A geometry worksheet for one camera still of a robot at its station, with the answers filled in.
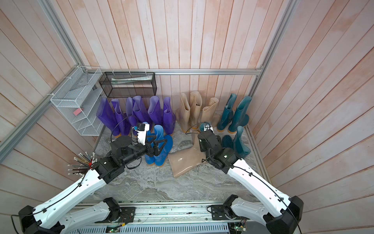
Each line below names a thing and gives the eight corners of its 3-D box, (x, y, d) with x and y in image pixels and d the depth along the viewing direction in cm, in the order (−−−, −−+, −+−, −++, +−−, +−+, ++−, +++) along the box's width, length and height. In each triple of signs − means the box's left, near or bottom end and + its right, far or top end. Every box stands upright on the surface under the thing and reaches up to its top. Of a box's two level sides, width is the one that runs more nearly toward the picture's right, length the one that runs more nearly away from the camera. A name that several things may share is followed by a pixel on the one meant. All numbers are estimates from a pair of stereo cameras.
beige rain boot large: (182, 136, 108) (182, 110, 87) (176, 117, 120) (175, 91, 99) (190, 134, 109) (192, 109, 88) (184, 116, 121) (183, 89, 100)
